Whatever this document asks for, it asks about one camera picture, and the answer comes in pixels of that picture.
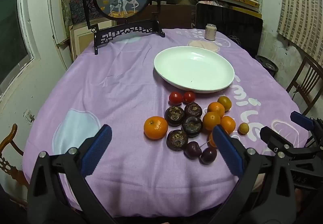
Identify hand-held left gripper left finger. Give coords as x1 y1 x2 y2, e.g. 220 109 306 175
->
27 124 113 224

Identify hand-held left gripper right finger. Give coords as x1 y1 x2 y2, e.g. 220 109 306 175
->
209 124 296 224

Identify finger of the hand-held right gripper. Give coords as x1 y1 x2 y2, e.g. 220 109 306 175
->
290 111 323 139
260 126 294 157

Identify small orange mandarin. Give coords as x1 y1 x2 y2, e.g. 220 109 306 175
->
207 102 225 118
220 116 236 134
208 132 218 148
202 111 221 131

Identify dark red cherry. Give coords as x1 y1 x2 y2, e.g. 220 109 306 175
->
184 141 202 160
200 147 217 164

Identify dark water chestnut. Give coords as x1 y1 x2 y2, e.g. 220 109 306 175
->
182 116 203 138
166 129 189 151
184 102 203 118
165 106 185 127

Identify greenish yellow small mandarin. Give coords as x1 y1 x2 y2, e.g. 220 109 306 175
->
217 96 232 111

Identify large orange mandarin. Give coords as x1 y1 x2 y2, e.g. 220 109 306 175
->
144 116 168 140

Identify red cherry tomato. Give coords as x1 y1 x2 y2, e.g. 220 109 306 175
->
183 91 196 104
169 91 183 105

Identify white oval plate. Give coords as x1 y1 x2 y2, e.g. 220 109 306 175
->
154 46 235 94

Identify brown slatted wooden chair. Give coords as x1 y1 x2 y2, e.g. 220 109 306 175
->
286 56 323 116

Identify purple printed tablecloth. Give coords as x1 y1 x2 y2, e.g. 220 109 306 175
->
23 28 309 217

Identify carved wooden chair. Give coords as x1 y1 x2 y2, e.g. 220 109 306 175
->
0 124 29 189

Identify checkered beige curtain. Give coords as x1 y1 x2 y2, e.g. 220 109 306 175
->
277 0 323 59

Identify wooden framed panel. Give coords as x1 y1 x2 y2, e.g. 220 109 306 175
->
69 18 113 62

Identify black flat panel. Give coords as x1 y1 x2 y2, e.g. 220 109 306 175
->
195 3 263 55

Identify pale drink can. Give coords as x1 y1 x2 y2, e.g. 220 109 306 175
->
204 24 217 41

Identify patterned fabric boxes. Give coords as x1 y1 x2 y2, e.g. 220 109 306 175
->
60 0 89 26

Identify white leaning board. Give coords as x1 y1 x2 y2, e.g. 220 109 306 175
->
47 0 67 45

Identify dark brown wooden board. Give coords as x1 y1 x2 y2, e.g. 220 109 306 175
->
145 4 197 30

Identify white framed window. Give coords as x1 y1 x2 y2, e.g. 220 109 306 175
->
0 0 41 93

